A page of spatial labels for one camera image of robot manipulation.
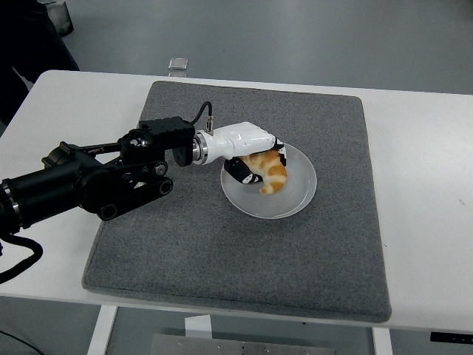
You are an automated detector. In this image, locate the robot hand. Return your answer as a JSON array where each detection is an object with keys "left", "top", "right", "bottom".
[{"left": 202, "top": 121, "right": 290, "bottom": 186}]

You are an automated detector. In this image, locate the croissant bread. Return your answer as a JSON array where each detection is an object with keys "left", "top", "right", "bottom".
[{"left": 238, "top": 149, "right": 288, "bottom": 195}]

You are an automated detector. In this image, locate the black table control panel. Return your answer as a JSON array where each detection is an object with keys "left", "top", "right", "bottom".
[{"left": 429, "top": 331, "right": 473, "bottom": 343}]

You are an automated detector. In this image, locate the person's leg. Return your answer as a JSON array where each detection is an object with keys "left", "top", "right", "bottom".
[{"left": 0, "top": 0, "right": 81, "bottom": 126}]

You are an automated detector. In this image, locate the grey felt mat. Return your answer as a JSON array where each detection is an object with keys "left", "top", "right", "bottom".
[{"left": 81, "top": 80, "right": 392, "bottom": 323}]

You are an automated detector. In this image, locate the white round plate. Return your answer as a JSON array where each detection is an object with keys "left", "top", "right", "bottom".
[{"left": 220, "top": 139, "right": 318, "bottom": 220}]

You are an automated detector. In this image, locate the grey metal plate with screws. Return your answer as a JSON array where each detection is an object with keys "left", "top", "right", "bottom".
[{"left": 150, "top": 334, "right": 336, "bottom": 355}]

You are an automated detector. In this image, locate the white table leg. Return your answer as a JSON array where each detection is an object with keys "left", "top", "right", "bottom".
[
  {"left": 86, "top": 305, "right": 118, "bottom": 355},
  {"left": 371, "top": 327, "right": 393, "bottom": 355}
]

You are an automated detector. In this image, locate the black floor cable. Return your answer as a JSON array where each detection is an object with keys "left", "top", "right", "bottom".
[{"left": 0, "top": 327, "right": 38, "bottom": 355}]

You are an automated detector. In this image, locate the dark mesh bin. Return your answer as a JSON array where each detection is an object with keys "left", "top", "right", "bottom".
[{"left": 38, "top": 0, "right": 75, "bottom": 37}]

